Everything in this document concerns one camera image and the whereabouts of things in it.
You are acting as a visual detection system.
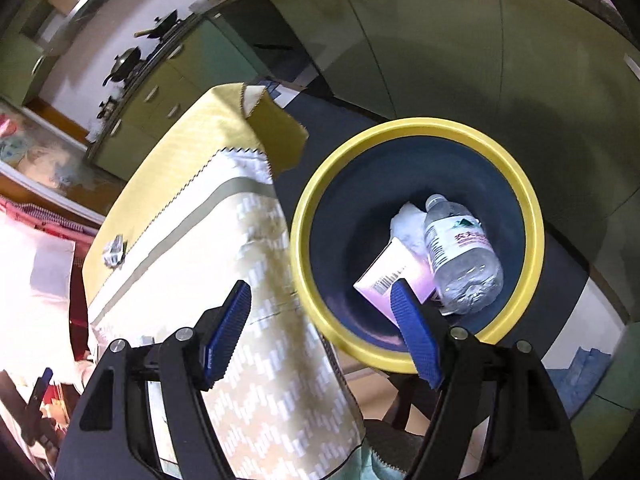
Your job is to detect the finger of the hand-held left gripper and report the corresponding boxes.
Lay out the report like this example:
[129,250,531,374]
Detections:
[25,367,54,418]

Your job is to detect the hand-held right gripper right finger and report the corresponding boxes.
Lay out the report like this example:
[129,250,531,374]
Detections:
[389,280,586,480]

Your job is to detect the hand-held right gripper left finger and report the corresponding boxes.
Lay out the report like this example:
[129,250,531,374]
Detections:
[55,280,253,480]

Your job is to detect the purple carton box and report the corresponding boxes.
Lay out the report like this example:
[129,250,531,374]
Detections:
[353,237,441,311]

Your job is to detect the clear plastic water bottle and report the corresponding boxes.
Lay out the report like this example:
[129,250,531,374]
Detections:
[424,194,505,315]

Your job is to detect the white tissue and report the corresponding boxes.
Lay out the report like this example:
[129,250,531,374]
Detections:
[390,201,432,256]

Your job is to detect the yellow rimmed trash bin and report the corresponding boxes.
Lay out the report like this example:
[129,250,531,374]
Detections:
[290,117,545,375]

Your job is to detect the chevron patterned tablecloth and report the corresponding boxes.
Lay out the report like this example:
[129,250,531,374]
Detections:
[82,82,366,480]

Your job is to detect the teal checked cloth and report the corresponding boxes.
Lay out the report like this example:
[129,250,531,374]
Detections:
[362,447,418,480]

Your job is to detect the small crumpled wrapper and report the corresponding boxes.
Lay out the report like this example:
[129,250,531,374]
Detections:
[102,235,128,267]

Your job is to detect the blue cloth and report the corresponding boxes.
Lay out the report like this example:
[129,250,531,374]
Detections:
[545,345,616,416]

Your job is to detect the red checked apron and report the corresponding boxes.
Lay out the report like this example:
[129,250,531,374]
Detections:
[0,197,101,236]

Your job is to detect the floral glass door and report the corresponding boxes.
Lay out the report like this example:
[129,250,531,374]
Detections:
[0,100,106,221]

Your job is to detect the small steel pot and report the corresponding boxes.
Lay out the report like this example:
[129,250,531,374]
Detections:
[97,95,121,121]

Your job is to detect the black lidded wok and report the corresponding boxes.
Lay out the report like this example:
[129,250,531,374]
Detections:
[102,47,146,86]

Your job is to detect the dark stone countertop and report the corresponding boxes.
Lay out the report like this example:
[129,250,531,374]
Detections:
[87,0,640,151]

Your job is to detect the green upper cabinets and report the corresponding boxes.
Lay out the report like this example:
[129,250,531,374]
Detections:
[0,0,66,106]

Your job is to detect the steel range hood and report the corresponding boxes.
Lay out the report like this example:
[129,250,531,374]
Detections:
[20,0,121,41]

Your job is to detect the black wok with wooden handle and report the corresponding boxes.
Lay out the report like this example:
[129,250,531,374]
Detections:
[134,10,181,41]

